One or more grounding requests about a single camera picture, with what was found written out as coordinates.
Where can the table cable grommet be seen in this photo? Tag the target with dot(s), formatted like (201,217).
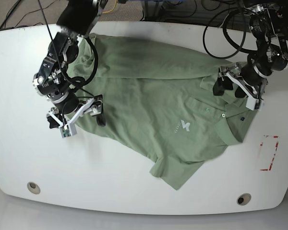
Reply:
(244,199)
(33,188)

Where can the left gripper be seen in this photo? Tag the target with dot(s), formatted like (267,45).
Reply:
(249,80)

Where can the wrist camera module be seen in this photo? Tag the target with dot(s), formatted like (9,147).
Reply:
(68,130)
(254,103)

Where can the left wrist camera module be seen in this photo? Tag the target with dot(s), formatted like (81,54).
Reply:
(254,103)

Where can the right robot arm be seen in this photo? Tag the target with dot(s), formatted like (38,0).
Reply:
(52,80)

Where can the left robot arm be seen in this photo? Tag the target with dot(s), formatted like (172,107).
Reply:
(265,24)

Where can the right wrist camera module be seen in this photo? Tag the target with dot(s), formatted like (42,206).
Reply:
(68,130)

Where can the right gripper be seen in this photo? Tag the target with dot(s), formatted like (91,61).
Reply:
(79,111)

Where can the red tape rectangle marking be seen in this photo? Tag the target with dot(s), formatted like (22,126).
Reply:
(267,152)

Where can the left table cable grommet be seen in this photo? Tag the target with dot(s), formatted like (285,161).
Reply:
(33,188)

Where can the green polo t-shirt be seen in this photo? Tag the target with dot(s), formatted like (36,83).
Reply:
(158,100)

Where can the right table cable grommet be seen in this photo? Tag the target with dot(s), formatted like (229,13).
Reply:
(244,199)

